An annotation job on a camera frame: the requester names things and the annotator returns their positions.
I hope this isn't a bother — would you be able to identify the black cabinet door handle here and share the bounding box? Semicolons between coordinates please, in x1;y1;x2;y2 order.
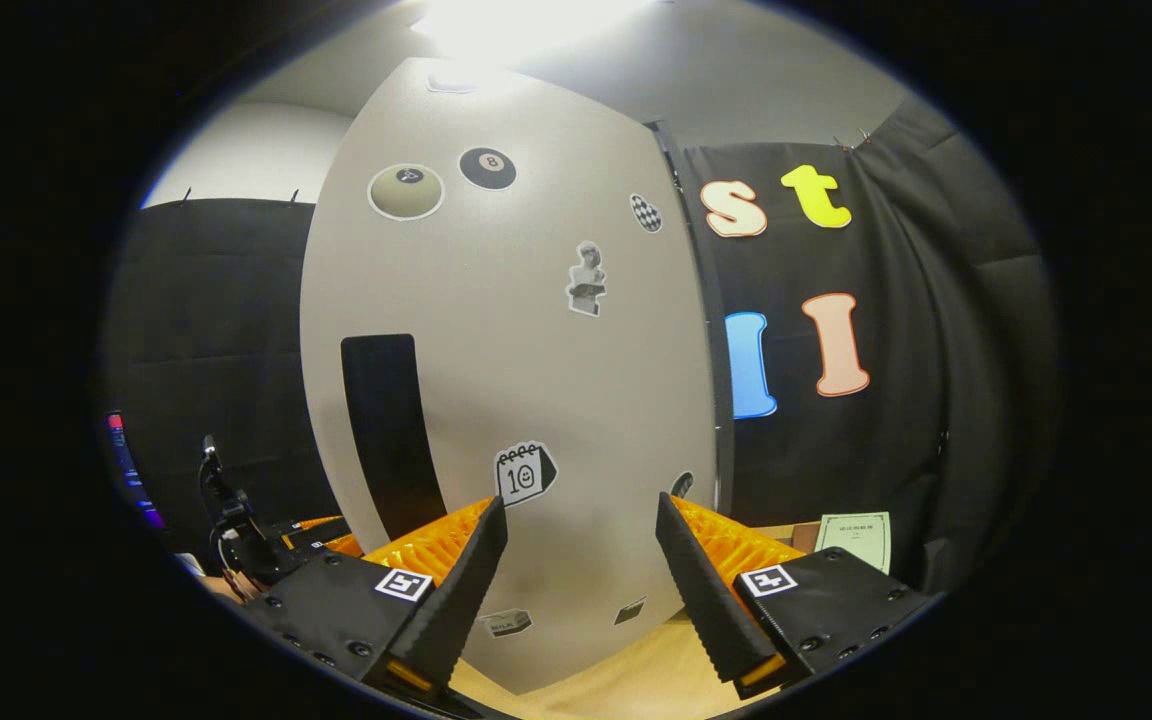
340;333;449;543

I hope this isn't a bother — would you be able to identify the grey cabinet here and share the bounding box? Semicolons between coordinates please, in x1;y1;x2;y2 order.
648;120;737;521

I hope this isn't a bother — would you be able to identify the black backdrop cloth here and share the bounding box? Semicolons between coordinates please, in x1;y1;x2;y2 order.
101;95;1057;601

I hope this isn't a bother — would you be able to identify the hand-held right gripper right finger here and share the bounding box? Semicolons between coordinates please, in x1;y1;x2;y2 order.
654;490;942;701

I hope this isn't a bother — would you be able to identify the large ceiling light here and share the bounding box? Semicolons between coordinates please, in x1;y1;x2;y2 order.
414;0;657;61

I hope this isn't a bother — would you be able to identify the glowing screen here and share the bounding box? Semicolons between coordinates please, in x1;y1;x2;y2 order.
104;410;165;531

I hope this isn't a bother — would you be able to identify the green book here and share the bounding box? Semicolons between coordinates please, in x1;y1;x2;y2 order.
816;512;892;576

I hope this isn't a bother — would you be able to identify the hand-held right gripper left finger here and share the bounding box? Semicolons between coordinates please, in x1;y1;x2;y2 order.
241;495;509;701

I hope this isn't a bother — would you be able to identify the white cabinet door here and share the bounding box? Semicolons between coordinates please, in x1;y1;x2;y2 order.
298;57;719;696

